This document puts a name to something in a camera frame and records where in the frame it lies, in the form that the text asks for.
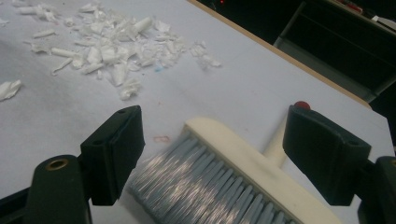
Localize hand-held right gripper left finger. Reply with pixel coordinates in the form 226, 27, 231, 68
79, 105, 147, 207

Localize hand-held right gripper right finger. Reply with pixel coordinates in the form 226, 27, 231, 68
282, 104, 373, 207

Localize cream hand brush grey bristles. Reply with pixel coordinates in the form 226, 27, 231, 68
128, 117, 344, 224

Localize small red round knob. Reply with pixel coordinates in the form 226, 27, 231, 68
293, 100, 312, 111

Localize dark metal shelf unit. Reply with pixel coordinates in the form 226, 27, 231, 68
273, 0, 396, 104

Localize pile of white paper scraps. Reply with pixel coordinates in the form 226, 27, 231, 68
12, 0, 222, 101

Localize crumpled white paper scrap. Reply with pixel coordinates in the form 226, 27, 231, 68
0, 79, 23, 103

